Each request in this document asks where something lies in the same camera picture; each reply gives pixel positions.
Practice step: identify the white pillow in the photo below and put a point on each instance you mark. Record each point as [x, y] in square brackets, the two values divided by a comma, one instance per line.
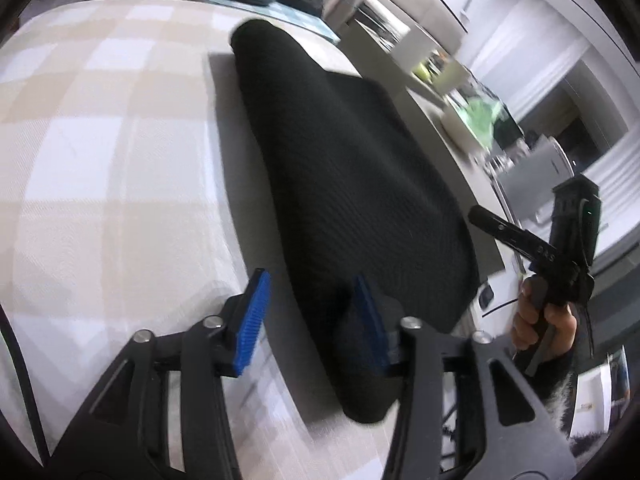
[382, 17]

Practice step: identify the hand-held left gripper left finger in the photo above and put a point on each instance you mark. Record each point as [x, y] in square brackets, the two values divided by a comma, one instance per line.
[252, 315]

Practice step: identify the beige checkered table cover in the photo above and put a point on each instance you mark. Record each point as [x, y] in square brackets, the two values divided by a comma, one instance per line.
[125, 160]

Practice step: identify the person's right forearm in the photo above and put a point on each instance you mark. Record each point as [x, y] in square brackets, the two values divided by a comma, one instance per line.
[555, 390]

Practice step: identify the green plastic bag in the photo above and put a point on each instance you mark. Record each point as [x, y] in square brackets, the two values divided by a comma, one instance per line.
[482, 115]

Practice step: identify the black knit sweater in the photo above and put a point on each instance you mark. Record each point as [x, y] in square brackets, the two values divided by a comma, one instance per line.
[350, 185]

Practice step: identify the black box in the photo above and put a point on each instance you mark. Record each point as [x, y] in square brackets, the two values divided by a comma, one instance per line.
[510, 127]

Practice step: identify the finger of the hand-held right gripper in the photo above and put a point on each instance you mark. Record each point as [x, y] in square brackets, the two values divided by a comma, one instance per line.
[502, 230]

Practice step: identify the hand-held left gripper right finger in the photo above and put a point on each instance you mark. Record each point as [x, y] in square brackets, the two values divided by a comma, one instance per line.
[372, 320]

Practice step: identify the person's right hand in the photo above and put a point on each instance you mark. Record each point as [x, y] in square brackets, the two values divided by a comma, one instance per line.
[562, 330]

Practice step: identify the bed with padded headboard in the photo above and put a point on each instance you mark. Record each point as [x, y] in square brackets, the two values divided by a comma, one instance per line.
[350, 10]

